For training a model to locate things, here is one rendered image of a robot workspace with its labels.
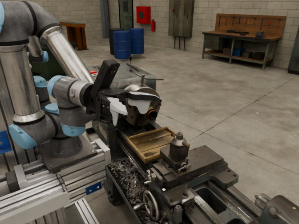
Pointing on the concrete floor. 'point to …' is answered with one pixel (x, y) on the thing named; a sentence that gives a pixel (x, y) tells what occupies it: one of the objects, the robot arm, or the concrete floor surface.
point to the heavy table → (76, 34)
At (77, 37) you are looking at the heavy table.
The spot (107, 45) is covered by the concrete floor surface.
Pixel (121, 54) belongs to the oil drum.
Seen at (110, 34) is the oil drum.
